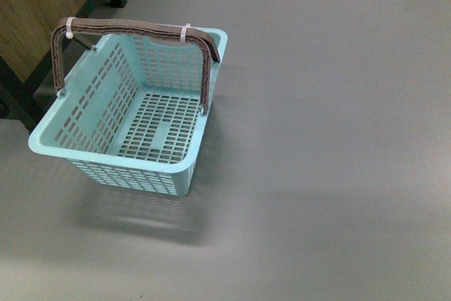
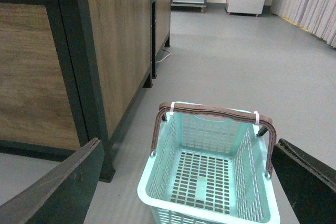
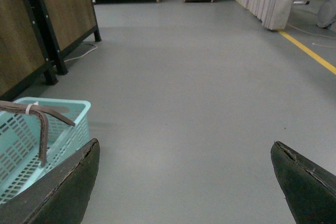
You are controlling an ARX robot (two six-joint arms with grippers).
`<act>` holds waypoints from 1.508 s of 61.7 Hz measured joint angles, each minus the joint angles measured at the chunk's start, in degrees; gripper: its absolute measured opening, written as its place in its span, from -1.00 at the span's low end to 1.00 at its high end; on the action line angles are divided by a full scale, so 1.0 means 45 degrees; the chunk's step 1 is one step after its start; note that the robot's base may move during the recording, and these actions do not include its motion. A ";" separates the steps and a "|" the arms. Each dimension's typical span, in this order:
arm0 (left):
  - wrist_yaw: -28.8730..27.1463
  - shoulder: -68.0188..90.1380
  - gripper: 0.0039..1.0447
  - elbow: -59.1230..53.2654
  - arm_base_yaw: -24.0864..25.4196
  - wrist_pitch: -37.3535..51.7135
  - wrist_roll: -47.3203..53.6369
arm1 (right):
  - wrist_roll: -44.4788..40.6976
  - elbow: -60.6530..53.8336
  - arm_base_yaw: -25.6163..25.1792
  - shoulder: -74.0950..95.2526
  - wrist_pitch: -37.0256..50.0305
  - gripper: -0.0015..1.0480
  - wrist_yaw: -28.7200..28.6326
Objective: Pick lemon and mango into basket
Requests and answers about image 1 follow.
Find wooden display stand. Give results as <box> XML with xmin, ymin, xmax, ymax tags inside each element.
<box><xmin>1</xmin><ymin>0</ymin><xmax>127</xmax><ymax>131</ymax></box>

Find white zip tie right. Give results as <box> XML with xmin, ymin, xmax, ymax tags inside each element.
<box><xmin>180</xmin><ymin>23</ymin><xmax>191</xmax><ymax>45</ymax></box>

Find white zip tie left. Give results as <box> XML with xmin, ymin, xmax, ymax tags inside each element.
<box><xmin>66</xmin><ymin>17</ymin><xmax>75</xmax><ymax>39</ymax></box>

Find light blue plastic basket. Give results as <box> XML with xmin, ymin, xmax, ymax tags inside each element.
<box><xmin>28</xmin><ymin>35</ymin><xmax>208</xmax><ymax>196</ymax></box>

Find white zip tie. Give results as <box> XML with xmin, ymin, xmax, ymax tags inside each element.
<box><xmin>180</xmin><ymin>23</ymin><xmax>191</xmax><ymax>45</ymax></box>
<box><xmin>66</xmin><ymin>17</ymin><xmax>75</xmax><ymax>39</ymax></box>

